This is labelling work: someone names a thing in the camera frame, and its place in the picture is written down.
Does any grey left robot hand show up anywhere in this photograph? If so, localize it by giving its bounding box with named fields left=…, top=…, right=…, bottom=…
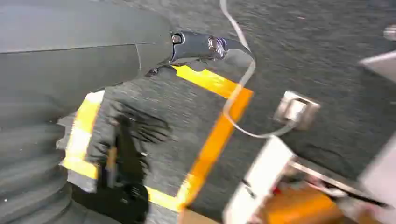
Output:
left=0, top=0, right=254, bottom=128

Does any yellow tape square outline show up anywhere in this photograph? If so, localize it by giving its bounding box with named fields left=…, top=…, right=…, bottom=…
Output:
left=59, top=64, right=255, bottom=214

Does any white flat plate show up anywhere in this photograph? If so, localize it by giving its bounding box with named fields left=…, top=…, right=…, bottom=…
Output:
left=222, top=136, right=295, bottom=224

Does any small silver metal box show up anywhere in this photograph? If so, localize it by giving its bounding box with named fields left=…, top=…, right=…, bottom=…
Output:
left=273, top=90, right=321, bottom=131

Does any orange block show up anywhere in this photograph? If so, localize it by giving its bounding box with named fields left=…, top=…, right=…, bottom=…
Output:
left=264, top=185, right=344, bottom=224

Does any thin metal rod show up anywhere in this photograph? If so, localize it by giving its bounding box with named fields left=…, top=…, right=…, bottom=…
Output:
left=289, top=161, right=389, bottom=208

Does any pale grey metal plate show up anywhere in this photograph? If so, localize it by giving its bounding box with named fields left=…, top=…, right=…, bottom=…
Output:
left=358, top=51, right=396, bottom=84

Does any pale grey panel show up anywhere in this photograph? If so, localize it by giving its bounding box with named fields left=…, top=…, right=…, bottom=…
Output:
left=358, top=133, right=396, bottom=217

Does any thin white cable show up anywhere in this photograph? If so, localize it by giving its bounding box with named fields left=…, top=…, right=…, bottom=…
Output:
left=219, top=0, right=295, bottom=139

